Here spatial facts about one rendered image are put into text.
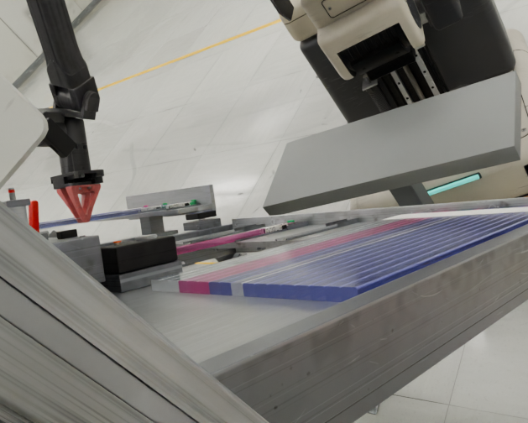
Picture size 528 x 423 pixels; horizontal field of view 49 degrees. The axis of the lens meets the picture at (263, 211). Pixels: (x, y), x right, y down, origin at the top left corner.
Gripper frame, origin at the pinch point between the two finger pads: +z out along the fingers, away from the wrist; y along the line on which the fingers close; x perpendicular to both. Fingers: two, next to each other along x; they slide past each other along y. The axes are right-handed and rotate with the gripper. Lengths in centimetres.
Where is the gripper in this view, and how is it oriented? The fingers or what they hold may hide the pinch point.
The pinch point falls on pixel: (83, 218)
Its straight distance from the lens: 120.9
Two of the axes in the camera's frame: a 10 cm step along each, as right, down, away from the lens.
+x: 6.7, -1.2, 7.4
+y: 7.3, -0.8, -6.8
